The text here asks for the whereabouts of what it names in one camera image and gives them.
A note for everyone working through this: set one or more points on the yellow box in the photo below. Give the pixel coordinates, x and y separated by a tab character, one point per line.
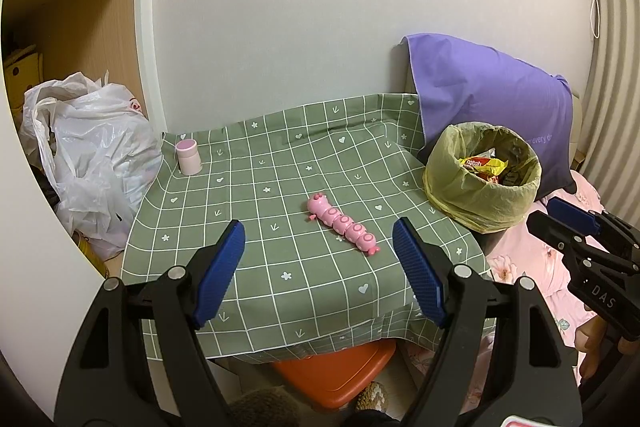
20	67

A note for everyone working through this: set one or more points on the brown fuzzy slipper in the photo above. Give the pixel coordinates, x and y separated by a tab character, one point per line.
265	409

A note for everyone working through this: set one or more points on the wooden shelf unit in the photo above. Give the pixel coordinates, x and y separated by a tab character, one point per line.
75	7

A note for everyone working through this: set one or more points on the purple pillow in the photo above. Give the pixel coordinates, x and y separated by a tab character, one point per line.
490	82

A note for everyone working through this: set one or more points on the pink caterpillar toy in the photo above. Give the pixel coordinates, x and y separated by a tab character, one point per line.
340	222

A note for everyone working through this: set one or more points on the brown plastic bag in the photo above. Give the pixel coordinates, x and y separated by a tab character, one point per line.
517	157

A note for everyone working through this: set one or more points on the white plastic bag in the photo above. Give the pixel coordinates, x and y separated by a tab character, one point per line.
95	142

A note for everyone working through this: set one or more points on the pink floral blanket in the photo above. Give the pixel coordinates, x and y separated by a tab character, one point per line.
520	257

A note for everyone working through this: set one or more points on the yellow printed packet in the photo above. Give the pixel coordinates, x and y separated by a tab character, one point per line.
92	254

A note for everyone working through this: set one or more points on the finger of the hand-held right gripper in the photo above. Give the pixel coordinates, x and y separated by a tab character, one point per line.
575	214
550	227

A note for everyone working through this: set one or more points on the yellow trash bag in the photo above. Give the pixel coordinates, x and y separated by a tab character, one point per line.
475	202

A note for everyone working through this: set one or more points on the person's right hand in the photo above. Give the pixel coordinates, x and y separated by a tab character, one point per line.
592	342

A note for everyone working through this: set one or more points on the beige striped curtain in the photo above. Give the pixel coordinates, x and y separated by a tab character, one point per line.
615	82

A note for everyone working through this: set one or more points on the beige patterned slipper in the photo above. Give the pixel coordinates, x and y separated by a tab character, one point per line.
372	397

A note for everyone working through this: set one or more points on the green checked tablecloth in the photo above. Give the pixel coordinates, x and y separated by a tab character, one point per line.
300	157

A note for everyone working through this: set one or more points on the yellow red snack packet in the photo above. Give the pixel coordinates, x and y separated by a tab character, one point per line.
482	165

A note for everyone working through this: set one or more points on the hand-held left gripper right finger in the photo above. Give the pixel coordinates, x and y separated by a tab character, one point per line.
420	272

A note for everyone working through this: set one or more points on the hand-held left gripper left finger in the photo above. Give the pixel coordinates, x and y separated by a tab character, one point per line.
220	272

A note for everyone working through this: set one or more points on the small pink jar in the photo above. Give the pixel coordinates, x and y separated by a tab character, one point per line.
189	159

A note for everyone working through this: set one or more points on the orange plastic stool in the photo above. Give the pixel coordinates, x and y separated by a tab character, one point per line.
335	372

